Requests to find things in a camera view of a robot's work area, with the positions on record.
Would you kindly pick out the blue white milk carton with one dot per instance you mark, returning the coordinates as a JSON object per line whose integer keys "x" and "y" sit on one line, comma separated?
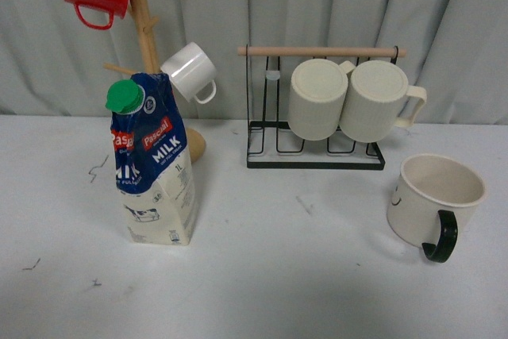
{"x": 152, "y": 160}

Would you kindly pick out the cream cup black handle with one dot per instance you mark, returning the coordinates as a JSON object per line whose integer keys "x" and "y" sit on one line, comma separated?
{"x": 434, "y": 199}

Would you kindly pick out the cream ribbed mug left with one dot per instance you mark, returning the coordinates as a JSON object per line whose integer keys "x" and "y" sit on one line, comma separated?
{"x": 317, "y": 95}

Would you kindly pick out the cream ribbed mug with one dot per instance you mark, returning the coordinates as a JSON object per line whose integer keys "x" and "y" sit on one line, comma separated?
{"x": 317, "y": 95}
{"x": 379, "y": 98}

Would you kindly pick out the white mug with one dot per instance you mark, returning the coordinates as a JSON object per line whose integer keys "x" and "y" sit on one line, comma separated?
{"x": 192, "y": 73}

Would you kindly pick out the cream ribbed mug right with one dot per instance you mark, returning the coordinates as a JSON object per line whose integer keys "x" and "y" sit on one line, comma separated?
{"x": 379, "y": 98}

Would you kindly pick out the wooden mug tree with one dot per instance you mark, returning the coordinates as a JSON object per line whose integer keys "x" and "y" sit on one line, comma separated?
{"x": 145, "y": 23}

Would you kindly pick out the grey curtain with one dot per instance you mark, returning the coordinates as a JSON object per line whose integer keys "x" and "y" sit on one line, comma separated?
{"x": 52, "y": 64}

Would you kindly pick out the black wire cup rack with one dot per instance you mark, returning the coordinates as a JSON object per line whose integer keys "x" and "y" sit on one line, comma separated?
{"x": 270, "y": 142}

